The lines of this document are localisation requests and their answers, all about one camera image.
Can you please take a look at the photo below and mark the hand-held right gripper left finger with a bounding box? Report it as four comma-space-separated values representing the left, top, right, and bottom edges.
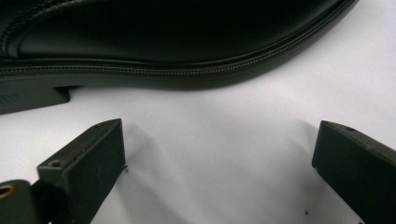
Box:
31, 118, 126, 224

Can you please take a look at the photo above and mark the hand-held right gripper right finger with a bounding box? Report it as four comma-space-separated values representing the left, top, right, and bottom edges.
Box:
311, 119, 396, 224

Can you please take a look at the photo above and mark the black leather shoe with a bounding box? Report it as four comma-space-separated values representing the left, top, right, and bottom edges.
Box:
0, 0, 361, 116

